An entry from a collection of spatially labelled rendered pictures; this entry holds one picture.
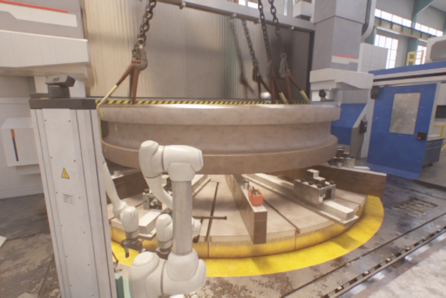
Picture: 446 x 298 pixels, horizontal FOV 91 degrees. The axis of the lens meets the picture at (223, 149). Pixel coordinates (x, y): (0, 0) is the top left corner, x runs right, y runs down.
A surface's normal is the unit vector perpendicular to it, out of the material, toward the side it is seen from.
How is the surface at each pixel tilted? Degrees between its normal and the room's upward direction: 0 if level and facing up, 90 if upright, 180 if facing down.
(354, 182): 90
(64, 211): 90
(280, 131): 90
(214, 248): 90
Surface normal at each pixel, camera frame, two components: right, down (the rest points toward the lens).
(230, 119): 0.07, 0.19
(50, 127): -0.38, 0.18
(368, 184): -0.61, 0.15
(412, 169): -0.89, 0.09
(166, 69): 0.46, 0.17
